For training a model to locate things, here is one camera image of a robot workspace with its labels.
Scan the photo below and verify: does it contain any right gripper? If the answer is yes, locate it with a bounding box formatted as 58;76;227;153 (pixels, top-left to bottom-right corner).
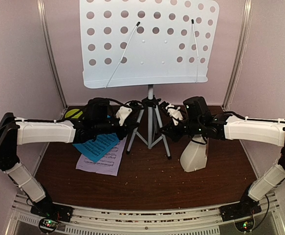
160;117;203;141

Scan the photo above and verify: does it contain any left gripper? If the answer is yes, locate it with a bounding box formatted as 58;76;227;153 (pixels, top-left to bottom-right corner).
93;109;139;140

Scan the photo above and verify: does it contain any blue sheet music page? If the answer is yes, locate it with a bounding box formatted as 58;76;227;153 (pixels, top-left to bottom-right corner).
73;134;120;163

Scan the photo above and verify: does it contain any white perforated music stand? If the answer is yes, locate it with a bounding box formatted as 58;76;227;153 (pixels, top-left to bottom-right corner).
79;0;219;149

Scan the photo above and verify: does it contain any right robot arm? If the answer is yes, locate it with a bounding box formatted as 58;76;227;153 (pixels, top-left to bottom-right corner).
160;96;285;216

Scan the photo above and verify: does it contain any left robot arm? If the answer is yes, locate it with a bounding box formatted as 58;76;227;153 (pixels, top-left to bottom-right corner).
0;97;143;217

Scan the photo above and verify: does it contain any green bowl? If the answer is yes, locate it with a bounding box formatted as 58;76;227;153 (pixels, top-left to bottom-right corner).
65;109;83;119

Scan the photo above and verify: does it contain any white metronome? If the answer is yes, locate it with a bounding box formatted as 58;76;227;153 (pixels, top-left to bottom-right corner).
179;135;208;172

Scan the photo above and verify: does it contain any lilac sheet music page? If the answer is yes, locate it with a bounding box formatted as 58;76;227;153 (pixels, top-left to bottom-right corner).
76;138;127;176

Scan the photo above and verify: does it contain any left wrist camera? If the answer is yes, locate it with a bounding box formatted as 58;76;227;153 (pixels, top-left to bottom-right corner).
115;106;132;126

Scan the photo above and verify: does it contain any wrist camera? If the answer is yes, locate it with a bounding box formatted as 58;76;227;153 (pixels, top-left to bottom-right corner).
165;104;183;126
115;106;132;126

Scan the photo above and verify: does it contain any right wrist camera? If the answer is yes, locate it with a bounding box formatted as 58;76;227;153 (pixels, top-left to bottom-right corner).
165;104;183;126

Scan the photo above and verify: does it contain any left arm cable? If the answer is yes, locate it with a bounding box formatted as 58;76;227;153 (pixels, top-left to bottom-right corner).
0;97;143;172

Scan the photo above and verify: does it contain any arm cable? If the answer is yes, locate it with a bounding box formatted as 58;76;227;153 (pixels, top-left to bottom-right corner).
213;111;285;124
0;97;143;172

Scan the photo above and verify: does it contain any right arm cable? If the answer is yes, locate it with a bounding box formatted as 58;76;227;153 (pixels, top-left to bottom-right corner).
213;111;285;124

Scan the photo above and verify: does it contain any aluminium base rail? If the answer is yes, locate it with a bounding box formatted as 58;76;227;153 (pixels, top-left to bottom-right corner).
4;193;285;235

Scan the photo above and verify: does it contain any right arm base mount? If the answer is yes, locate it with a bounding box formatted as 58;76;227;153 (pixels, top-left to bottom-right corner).
219;203;262;233

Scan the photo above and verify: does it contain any right aluminium corner post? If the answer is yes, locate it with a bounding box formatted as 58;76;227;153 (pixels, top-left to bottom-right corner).
222;0;253;111

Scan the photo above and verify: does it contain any aluminium corner post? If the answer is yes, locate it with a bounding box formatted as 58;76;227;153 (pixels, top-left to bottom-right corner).
37;0;68;109
222;0;253;111

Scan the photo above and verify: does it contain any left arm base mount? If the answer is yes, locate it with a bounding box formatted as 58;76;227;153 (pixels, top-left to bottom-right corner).
30;204;73;234

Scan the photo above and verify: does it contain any left aluminium corner post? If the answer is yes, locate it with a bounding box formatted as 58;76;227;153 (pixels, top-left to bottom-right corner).
37;0;68;109

